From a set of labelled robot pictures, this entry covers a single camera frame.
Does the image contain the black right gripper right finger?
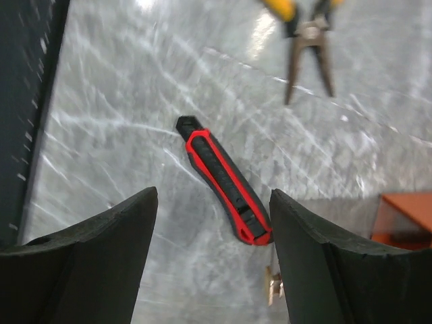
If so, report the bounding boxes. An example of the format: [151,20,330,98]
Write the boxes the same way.
[269,189,431,323]

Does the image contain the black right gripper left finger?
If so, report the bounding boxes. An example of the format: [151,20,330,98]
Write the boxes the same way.
[1,187,158,323]

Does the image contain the red black utility knife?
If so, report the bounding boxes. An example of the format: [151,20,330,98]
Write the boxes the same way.
[175,115,273,246]

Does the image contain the clear bottom drawer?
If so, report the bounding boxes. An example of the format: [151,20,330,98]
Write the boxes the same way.
[265,244,284,306]

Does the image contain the orange drawer box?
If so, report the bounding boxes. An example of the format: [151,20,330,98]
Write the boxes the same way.
[371,191,431,250]

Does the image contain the yellow black long-nose pliers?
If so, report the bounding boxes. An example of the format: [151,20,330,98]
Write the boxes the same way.
[263,0,343,105]

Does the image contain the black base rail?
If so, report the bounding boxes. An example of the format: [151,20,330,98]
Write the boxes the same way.
[1,1,70,246]

